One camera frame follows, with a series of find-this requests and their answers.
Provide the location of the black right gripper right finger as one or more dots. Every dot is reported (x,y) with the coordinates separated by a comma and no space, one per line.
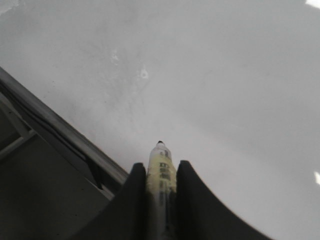
(202,216)

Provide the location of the taped white whiteboard marker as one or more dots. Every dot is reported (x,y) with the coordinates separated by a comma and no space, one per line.
(161,192)

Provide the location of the white whiteboard with grey frame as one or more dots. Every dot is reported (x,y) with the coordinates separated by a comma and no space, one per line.
(233,86)

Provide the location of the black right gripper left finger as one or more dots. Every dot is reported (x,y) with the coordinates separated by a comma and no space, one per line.
(124,217)

